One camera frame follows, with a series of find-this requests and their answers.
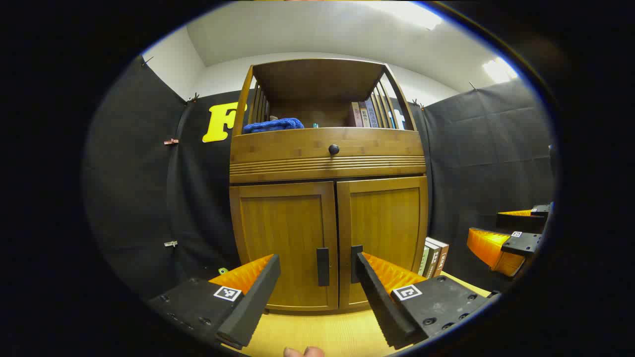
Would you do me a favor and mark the wooden shoe cabinet door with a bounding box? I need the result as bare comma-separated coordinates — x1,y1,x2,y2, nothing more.
231,181,339,311
337,177,429,309

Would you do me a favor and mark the ceiling light panel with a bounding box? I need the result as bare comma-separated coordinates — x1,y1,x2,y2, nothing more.
482,57,519,84

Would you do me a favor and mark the dark brown book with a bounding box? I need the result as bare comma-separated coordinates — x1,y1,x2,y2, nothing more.
423,241,441,278

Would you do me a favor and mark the blue towel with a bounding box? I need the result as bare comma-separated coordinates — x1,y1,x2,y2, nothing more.
242,118,305,134

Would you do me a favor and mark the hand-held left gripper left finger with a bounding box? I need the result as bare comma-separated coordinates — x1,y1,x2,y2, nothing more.
147,254,281,351

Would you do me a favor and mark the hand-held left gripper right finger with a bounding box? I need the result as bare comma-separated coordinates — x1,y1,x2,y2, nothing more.
355,252,499,350

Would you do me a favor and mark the wooden double-door shoe cabinet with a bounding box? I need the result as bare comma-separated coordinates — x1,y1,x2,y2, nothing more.
229,58,430,313

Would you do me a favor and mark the black door handle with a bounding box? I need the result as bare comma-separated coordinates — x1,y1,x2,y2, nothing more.
317,247,330,287
350,244,364,284

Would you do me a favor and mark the light brown book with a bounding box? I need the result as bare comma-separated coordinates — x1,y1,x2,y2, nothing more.
427,237,449,277

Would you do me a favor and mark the black backdrop cloth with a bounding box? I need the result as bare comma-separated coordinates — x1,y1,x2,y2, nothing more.
82,55,555,303

